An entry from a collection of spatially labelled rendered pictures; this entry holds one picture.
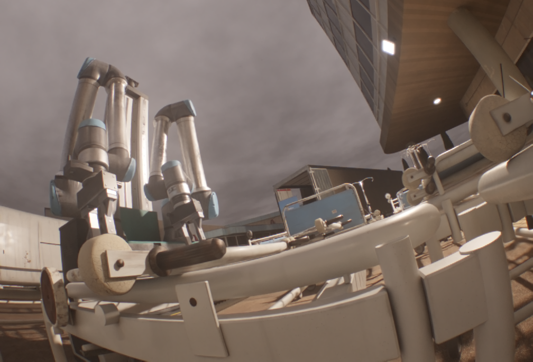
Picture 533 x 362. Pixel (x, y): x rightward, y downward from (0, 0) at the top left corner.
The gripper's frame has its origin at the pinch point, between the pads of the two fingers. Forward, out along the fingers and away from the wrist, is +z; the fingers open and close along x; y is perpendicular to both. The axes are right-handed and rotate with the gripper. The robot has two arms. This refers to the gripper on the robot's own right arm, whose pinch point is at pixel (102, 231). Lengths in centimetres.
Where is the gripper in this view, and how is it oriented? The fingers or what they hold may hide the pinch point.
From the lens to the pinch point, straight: 62.2
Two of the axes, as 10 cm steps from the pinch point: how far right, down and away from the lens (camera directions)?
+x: -8.6, 5.0, 1.1
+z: 4.2, 8.2, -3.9
